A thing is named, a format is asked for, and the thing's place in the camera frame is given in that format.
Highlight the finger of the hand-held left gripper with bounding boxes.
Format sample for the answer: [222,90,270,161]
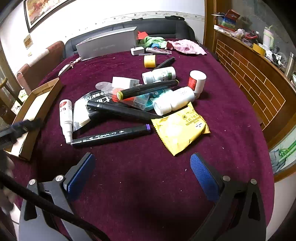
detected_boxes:
[10,118,45,134]

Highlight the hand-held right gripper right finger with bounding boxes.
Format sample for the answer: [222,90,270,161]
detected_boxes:
[190,152,267,241]

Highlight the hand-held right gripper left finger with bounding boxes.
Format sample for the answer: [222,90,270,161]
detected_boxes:
[23,152,96,221]

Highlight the brown cardboard box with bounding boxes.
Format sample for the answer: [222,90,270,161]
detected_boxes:
[5,77,63,161]

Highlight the white spray bottle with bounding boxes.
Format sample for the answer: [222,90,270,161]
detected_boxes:
[59,99,74,143]

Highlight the black marker purple cap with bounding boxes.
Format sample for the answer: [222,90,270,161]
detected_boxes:
[71,124,153,147]

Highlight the yellow snack packet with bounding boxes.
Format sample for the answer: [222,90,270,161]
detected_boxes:
[151,102,211,156]

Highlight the clear plastic packet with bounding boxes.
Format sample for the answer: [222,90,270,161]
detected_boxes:
[73,94,109,132]

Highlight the plain black marker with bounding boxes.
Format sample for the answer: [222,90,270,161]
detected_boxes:
[86,100,163,121]

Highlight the black packet white print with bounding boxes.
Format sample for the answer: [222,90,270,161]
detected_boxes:
[85,91,116,109]

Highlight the large white bottle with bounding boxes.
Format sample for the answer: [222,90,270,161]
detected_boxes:
[153,86,195,116]

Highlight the round silver disc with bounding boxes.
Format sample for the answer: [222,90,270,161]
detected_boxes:
[95,82,113,92]

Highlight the teal tissue packet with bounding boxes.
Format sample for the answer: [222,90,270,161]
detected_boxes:
[144,89,174,112]

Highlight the clear box red contents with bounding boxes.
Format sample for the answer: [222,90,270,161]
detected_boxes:
[109,87,150,110]

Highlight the white bottle red label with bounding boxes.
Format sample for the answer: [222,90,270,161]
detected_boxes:
[188,70,207,99]

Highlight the black marker olive cap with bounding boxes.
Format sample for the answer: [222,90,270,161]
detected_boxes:
[117,79,179,100]

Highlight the white adapter box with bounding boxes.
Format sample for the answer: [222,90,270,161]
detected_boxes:
[112,76,140,90]

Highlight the white bottle green label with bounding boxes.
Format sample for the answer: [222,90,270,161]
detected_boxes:
[142,66,176,84]

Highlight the brown chair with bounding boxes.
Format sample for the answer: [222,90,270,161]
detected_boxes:
[16,41,65,95]

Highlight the green printed poster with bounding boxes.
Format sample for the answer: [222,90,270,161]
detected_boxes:
[269,137,296,174]

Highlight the wooden counter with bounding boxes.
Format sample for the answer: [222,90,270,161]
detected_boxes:
[205,0,296,183]

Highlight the long grey box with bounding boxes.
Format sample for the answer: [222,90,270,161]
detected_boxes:
[76,26,138,61]

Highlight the framed painting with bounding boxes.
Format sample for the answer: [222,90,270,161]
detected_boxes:
[24,0,77,33]

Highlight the black marker green cap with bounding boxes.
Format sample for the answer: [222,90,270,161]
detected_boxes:
[155,57,175,69]

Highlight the pink cloth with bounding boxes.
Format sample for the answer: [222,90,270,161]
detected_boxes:
[166,39,208,55]

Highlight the flat tube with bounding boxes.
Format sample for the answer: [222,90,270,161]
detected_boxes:
[146,47,173,55]

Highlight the metal flask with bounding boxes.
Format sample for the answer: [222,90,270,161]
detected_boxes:
[284,52,295,79]

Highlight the green cloth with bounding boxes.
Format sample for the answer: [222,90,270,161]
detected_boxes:
[138,35,167,48]

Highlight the white tumbler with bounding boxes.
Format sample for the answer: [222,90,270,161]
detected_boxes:
[263,27,274,49]

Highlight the black sofa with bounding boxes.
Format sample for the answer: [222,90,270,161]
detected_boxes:
[65,17,197,62]

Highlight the black cable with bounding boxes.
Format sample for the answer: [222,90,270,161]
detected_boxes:
[0,170,110,241]

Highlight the white keychain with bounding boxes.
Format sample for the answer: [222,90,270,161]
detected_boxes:
[58,59,82,76]

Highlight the red handled tool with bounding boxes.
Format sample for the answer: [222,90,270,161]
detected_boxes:
[245,32,258,43]

